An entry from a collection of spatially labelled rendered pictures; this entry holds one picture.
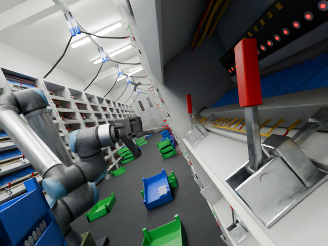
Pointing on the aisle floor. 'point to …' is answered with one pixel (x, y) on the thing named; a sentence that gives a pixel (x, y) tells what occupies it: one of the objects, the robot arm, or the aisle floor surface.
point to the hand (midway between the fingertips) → (163, 130)
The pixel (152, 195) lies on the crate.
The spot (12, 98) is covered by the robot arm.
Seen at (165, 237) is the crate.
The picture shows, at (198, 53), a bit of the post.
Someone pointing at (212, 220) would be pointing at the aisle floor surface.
